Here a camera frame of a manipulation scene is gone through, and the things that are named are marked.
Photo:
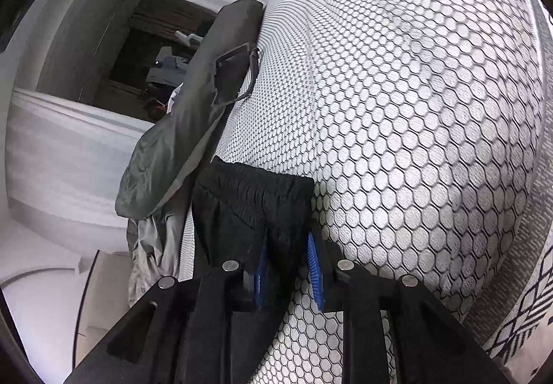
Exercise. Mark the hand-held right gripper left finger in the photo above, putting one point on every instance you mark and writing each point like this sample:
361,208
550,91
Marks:
260,280

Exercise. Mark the black pants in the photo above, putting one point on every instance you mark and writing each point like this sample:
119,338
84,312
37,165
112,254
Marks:
246,202

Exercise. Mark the white chair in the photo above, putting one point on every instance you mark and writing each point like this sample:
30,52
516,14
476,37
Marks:
188,37

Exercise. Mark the light grey duvet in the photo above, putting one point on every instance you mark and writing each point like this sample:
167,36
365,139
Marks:
151,245

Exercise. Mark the striped white bedding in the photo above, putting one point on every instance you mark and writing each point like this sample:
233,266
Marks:
175,101

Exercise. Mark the hanging clothes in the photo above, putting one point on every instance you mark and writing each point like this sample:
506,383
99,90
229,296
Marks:
166,68

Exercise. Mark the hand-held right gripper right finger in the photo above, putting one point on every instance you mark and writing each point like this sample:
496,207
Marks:
314,276

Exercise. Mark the beige padded headboard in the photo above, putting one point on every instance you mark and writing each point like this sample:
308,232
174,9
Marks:
108,302

